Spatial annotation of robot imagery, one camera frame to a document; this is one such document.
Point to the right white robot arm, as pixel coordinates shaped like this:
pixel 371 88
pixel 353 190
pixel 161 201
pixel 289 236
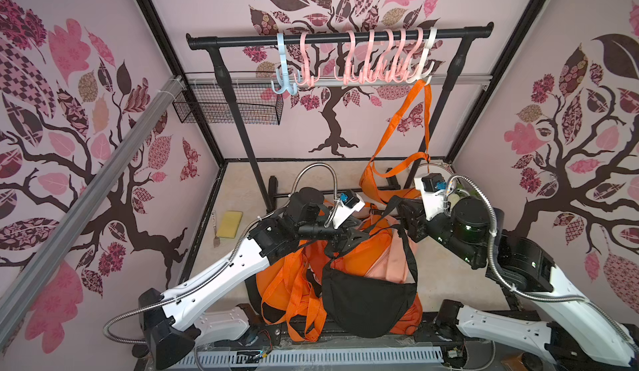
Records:
pixel 456 320

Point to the left metal flex conduit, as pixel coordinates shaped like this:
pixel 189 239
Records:
pixel 189 287

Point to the grey aluminium rail left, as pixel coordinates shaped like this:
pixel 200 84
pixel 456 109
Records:
pixel 18 299

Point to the black crossbody bag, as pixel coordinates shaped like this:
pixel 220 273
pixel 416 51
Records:
pixel 364 307

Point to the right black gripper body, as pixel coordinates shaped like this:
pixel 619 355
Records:
pixel 414 214

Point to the peach pink bag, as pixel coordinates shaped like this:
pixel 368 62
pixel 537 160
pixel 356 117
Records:
pixel 392 264

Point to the dark orange waist bag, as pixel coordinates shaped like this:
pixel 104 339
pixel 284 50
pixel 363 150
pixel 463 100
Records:
pixel 410 321

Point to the right metal flex conduit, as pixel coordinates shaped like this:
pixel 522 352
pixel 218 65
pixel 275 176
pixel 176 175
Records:
pixel 523 268

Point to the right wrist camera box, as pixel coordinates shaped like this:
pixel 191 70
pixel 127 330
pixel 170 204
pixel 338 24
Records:
pixel 432 188

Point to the white perforated cable tray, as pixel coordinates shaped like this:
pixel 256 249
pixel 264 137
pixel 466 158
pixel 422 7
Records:
pixel 280 358

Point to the white plastic hook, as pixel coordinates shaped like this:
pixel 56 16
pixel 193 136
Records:
pixel 421 73

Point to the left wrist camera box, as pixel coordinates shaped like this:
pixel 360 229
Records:
pixel 348 203

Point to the black clothes rack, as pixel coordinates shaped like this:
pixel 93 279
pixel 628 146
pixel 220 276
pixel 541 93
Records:
pixel 213 45

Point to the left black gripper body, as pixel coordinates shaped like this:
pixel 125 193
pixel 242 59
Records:
pixel 314 230

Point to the yellow sponge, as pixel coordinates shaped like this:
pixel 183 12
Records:
pixel 228 225

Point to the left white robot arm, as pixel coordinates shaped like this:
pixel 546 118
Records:
pixel 174 322

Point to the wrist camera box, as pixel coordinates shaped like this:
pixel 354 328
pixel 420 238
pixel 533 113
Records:
pixel 432 188
pixel 348 203

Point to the light blue plastic hook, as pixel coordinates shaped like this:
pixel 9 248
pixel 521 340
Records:
pixel 283 77

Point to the orange backpack with straps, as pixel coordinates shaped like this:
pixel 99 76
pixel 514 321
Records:
pixel 288 293

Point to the metal flex conduit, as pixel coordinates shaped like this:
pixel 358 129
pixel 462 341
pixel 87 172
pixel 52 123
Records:
pixel 189 287
pixel 523 268

